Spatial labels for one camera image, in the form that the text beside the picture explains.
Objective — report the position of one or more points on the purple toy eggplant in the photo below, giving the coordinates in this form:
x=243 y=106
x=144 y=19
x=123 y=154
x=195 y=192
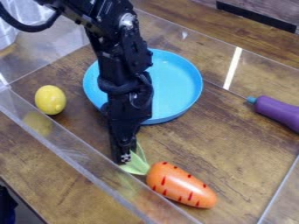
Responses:
x=279 y=111

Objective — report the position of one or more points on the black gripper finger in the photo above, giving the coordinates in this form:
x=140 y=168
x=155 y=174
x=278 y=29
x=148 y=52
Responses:
x=120 y=151

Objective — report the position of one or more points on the yellow toy lemon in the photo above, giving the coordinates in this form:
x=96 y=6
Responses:
x=49 y=100

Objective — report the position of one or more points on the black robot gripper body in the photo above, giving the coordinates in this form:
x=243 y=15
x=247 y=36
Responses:
x=128 y=107

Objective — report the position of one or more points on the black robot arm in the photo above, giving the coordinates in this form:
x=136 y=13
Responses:
x=111 y=25

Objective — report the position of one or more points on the orange toy carrot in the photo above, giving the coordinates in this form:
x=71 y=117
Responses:
x=171 y=181

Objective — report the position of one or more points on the blue plastic plate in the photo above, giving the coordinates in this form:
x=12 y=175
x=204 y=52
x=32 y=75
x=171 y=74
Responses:
x=178 y=85

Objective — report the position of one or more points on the clear acrylic barrier wall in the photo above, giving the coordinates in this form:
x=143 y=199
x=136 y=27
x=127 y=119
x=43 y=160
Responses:
x=116 y=183

